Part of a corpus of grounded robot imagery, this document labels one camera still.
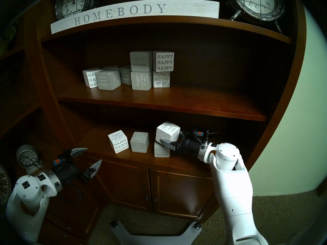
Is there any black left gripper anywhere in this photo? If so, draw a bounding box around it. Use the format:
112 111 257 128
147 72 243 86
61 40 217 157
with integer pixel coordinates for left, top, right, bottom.
58 148 102 189

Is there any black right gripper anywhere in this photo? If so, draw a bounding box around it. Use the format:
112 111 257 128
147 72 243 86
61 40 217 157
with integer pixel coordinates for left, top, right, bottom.
160 130 203 154

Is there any white happy place print cube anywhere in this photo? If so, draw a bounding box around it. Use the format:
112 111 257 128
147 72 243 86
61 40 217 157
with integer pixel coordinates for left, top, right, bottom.
156 121 181 147

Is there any white HAPPY lettered cube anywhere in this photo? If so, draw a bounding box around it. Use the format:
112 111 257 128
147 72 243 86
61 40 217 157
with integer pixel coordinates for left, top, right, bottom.
108 130 129 154
82 68 102 89
153 51 175 72

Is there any grey life's a beach cube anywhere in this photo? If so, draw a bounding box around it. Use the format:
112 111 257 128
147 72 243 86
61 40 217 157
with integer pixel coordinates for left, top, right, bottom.
154 141 171 158

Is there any grey always choose happy cube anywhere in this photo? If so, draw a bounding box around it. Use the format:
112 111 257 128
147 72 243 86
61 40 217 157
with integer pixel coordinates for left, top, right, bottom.
130 131 150 153
98 69 121 91

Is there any brown wooden bookshelf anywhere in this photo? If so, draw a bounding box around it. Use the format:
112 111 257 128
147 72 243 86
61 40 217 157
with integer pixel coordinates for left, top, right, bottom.
23 0 307 223

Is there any wooden cabinet door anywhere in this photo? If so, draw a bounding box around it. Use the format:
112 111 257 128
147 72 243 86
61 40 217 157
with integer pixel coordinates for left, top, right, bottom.
149 169 217 219
101 159 154 213

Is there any brown wooden side shelf unit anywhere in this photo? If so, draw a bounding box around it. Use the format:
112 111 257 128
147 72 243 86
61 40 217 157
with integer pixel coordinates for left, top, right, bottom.
0 7 108 245

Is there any white cube with barcode sticker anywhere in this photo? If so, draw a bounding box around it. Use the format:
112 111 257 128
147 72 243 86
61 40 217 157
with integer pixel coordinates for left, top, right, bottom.
153 70 171 88

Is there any small grey alarm clock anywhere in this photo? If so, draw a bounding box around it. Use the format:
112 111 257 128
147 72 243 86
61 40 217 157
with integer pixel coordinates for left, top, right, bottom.
16 144 42 175

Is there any grey happy looks good cube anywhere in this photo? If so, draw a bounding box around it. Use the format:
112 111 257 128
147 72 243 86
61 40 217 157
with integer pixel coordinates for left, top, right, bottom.
131 71 153 91

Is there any grey small lettered cube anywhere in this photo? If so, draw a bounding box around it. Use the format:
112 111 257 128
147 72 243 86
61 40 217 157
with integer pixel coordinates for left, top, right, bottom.
119 65 132 85

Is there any grey let's escape cube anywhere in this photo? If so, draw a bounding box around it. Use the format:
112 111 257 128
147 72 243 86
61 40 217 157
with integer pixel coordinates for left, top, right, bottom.
130 51 153 71

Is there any large dark round clock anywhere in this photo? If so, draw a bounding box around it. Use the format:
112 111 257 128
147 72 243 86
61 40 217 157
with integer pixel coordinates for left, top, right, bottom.
0 165 12 205

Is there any white HOMEBODY wooden sign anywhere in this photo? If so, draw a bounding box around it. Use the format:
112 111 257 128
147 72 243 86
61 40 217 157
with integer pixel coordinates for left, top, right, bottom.
50 0 220 35

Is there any green artificial plant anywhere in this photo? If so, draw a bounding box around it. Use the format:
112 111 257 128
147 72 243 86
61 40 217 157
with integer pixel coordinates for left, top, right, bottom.
4 24 18 50

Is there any ship wheel metal clock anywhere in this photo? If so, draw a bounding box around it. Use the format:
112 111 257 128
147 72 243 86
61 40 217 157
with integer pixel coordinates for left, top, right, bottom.
225 0 285 34

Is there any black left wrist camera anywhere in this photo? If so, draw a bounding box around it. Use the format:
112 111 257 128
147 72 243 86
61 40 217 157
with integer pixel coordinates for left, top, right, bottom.
59 153 73 167

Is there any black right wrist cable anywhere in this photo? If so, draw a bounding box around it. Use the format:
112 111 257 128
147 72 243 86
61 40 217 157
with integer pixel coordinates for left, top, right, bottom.
197 130 219 145

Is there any wire caged round clock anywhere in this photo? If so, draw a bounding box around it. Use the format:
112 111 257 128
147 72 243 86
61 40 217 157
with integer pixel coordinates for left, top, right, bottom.
55 0 99 21

